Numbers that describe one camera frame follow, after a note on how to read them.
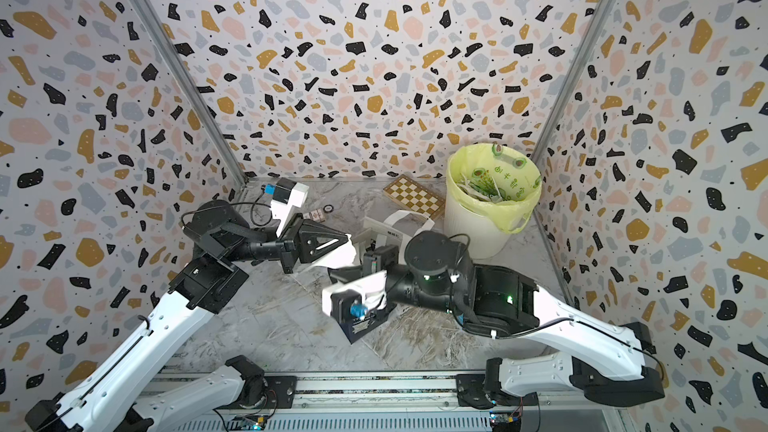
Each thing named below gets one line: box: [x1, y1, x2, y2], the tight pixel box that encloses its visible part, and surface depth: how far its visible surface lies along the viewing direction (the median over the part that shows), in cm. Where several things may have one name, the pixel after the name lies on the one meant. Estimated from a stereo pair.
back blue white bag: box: [360, 210, 435, 251], surface depth 77 cm
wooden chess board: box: [383, 174, 445, 220], surface depth 115 cm
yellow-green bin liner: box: [446, 143, 543, 234], surface depth 93 cm
